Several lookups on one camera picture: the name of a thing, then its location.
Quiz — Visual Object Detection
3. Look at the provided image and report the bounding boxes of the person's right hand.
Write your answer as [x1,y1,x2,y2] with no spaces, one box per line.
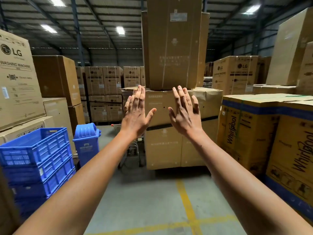
[168,85,205,140]

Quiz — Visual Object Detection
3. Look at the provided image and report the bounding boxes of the person's left hand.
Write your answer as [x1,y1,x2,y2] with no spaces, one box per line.
[121,85,157,139]

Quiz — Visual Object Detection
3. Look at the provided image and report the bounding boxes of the silver wire shopping cart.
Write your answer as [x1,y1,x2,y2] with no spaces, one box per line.
[111,123,145,169]

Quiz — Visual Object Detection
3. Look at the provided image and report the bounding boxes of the person's right forearm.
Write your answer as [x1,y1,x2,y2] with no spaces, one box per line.
[181,131,313,235]

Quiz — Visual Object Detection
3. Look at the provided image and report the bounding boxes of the person's left forearm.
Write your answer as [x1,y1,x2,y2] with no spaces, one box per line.
[13,131,145,235]

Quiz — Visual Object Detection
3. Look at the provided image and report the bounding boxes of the blue plastic trash bin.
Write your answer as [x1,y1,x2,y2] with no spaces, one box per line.
[73,122,102,167]

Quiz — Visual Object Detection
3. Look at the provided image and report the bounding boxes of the brown plain cardboard box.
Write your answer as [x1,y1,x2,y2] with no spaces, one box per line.
[32,55,82,107]
[68,103,86,136]

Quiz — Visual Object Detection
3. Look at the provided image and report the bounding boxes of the tall plain cardboard box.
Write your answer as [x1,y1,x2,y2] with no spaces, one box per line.
[196,12,210,88]
[141,11,150,87]

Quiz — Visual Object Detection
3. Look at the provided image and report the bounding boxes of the tall cardboard box white label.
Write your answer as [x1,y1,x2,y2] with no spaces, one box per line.
[146,0,203,91]

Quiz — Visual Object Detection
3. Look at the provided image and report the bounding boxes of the pale tall cardboard box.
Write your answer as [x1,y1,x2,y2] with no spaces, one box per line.
[43,97,77,154]

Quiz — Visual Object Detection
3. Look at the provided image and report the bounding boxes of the dark brown cardboard box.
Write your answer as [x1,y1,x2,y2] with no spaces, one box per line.
[257,56,272,85]

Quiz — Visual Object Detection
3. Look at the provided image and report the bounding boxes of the flat low cardboard box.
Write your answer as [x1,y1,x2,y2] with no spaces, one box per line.
[252,84,297,95]

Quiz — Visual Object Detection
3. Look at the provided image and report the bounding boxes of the stack of blue plastic crates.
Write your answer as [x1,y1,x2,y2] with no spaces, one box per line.
[0,127,76,219]

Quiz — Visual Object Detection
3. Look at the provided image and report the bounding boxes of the huge tilted cardboard box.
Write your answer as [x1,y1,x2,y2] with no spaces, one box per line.
[266,7,313,86]

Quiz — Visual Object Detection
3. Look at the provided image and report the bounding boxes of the large printed cardboard box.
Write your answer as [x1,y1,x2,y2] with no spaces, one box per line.
[0,29,46,132]

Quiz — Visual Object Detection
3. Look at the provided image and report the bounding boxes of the strapped printed cardboard box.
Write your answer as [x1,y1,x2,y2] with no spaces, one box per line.
[212,55,259,96]

